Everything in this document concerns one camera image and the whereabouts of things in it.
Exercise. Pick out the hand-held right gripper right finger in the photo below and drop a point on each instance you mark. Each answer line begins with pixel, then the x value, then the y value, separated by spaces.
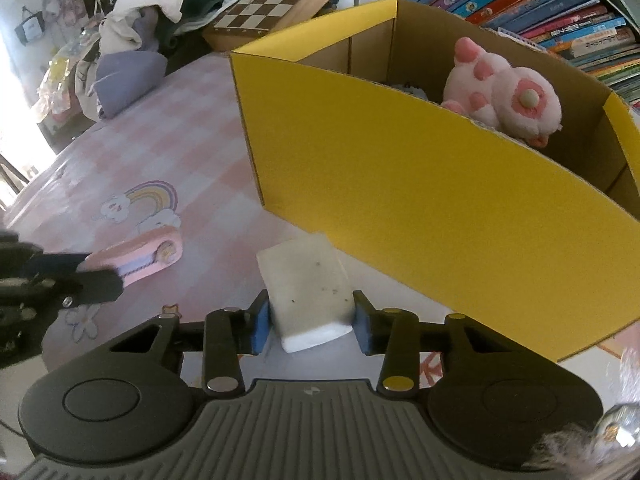
pixel 363 327

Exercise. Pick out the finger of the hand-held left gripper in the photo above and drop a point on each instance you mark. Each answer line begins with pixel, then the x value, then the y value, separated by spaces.
pixel 97 285
pixel 57 261

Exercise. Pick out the row of books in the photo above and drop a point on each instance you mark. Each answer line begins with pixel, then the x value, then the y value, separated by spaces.
pixel 560 15

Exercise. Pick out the white foam block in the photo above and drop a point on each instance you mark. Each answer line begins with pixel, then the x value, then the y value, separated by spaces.
pixel 310 290

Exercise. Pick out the pile of clothes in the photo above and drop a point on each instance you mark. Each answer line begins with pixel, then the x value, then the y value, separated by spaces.
pixel 170 0

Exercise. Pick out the hanging bags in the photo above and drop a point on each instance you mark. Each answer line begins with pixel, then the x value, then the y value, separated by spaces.
pixel 50 12

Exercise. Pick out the purple cloth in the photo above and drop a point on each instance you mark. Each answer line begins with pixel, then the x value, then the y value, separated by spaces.
pixel 127 82

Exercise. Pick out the pink case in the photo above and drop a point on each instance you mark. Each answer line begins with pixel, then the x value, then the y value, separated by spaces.
pixel 142 255

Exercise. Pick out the printed pink desk mat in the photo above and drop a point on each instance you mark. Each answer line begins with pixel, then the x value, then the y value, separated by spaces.
pixel 150 150

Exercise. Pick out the wooden chessboard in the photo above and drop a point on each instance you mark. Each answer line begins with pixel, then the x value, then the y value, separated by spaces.
pixel 270 7

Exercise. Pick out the grey fluffy pompom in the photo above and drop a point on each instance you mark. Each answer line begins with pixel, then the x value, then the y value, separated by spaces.
pixel 575 442

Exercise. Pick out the yellow cardboard box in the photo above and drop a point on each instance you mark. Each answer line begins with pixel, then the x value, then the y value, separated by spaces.
pixel 425 200

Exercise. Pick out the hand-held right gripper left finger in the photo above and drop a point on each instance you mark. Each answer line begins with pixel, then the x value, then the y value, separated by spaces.
pixel 260 322

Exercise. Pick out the pink plush pig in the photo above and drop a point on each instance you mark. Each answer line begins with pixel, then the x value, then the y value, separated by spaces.
pixel 505 95

